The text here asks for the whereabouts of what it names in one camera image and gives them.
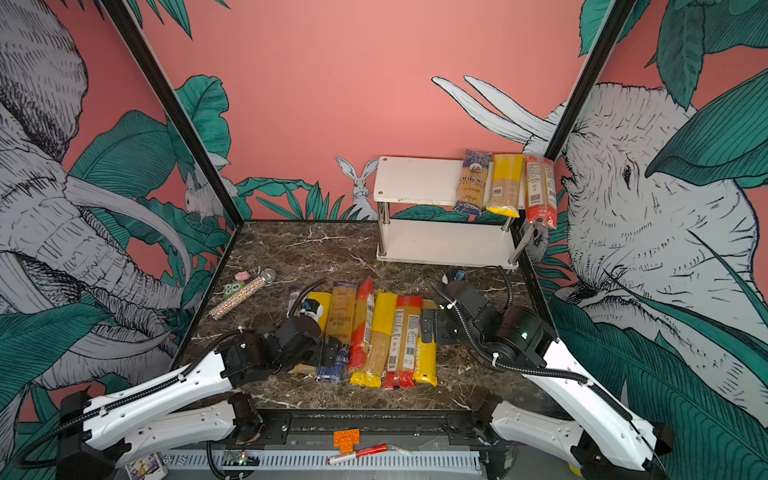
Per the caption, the clear blue-end spaghetti bag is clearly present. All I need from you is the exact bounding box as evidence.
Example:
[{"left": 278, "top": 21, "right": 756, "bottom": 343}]
[{"left": 287, "top": 285, "right": 301, "bottom": 318}]

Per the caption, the yellow-top spaghetti bag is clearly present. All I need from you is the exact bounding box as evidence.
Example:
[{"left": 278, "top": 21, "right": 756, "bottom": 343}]
[{"left": 486, "top": 154, "right": 525, "bottom": 218}]

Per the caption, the card box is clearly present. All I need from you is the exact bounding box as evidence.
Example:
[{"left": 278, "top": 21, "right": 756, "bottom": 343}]
[{"left": 124, "top": 453, "right": 168, "bottom": 480}]

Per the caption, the yellow label spaghetti bag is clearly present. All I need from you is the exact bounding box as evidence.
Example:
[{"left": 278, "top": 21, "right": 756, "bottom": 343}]
[{"left": 289, "top": 288, "right": 332, "bottom": 377}]

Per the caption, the glitter silver microphone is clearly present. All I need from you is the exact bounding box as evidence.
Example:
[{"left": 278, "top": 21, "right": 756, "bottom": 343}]
[{"left": 208, "top": 268, "right": 277, "bottom": 320}]

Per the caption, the red double spaghetti bag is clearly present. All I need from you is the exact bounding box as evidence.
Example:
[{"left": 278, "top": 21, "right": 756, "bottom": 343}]
[{"left": 525, "top": 155, "right": 557, "bottom": 229}]

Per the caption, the blue portrait spaghetti bag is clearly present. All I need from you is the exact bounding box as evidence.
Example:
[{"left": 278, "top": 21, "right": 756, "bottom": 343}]
[{"left": 454, "top": 150, "right": 493, "bottom": 216}]

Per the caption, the blue-bottom spaghetti bag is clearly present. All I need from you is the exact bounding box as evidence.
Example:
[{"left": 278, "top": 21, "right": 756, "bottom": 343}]
[{"left": 316, "top": 281, "right": 358, "bottom": 383}]

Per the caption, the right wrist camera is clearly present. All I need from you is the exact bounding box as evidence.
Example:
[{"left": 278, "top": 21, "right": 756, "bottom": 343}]
[{"left": 442, "top": 267, "right": 467, "bottom": 285}]

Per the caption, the plain yellow spaghetti bag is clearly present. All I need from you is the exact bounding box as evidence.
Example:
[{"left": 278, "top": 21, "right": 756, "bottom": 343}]
[{"left": 350, "top": 290, "right": 398, "bottom": 388}]

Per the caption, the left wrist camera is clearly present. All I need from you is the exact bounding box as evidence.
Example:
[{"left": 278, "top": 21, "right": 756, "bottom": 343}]
[{"left": 299, "top": 298, "right": 325, "bottom": 324}]

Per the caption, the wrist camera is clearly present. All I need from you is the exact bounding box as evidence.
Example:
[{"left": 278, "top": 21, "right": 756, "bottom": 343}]
[
  {"left": 299, "top": 298, "right": 325, "bottom": 324},
  {"left": 442, "top": 267, "right": 467, "bottom": 285}
]

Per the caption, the white perforated cable tray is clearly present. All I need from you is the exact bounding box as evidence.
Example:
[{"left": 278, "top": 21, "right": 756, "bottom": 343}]
[{"left": 161, "top": 449, "right": 483, "bottom": 474}]

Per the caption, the red white marker pen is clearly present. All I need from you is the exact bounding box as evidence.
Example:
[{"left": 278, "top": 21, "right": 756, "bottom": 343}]
[{"left": 327, "top": 444, "right": 389, "bottom": 465}]

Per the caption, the white two-tier shelf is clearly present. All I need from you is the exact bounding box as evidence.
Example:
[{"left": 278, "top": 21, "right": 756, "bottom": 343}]
[{"left": 373, "top": 156, "right": 543, "bottom": 269}]

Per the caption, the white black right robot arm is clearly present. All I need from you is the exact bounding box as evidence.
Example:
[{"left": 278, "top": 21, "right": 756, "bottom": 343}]
[{"left": 432, "top": 280, "right": 674, "bottom": 479}]

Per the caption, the yellow-end spaghetti bag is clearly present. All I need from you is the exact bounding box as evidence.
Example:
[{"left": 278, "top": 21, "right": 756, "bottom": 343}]
[{"left": 413, "top": 299, "right": 438, "bottom": 387}]

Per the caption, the red yellow narrow spaghetti bag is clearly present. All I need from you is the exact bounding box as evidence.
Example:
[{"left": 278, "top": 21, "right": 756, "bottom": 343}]
[{"left": 349, "top": 278, "right": 375, "bottom": 370}]

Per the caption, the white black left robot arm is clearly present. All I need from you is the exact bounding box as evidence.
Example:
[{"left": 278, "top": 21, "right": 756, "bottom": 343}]
[{"left": 14, "top": 315, "right": 323, "bottom": 479}]

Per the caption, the green number toy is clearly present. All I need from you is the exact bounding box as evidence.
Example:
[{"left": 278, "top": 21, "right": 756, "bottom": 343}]
[{"left": 223, "top": 281, "right": 246, "bottom": 299}]

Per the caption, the orange plastic block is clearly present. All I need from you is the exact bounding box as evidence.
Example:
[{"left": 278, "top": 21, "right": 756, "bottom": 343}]
[{"left": 333, "top": 429, "right": 360, "bottom": 454}]

